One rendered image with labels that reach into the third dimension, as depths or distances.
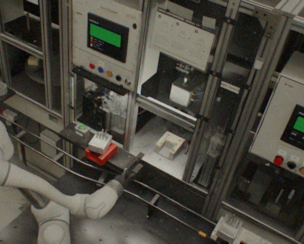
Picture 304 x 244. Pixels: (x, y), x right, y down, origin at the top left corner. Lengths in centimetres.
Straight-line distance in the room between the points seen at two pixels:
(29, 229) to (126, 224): 55
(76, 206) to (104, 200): 17
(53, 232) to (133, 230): 54
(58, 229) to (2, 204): 140
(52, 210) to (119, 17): 103
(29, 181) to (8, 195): 169
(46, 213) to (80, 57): 87
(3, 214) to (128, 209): 121
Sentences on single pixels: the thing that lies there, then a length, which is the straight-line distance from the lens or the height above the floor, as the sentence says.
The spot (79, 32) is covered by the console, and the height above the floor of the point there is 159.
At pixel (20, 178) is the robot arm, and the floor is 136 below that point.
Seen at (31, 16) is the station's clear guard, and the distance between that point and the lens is 241.
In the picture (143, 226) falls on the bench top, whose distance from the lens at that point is 231.
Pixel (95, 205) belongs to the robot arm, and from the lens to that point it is 177.
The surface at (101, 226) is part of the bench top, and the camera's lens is 229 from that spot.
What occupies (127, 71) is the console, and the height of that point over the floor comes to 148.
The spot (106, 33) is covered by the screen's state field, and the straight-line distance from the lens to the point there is 198.
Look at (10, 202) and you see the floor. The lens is 330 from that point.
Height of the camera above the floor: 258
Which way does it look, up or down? 40 degrees down
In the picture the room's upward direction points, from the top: 9 degrees clockwise
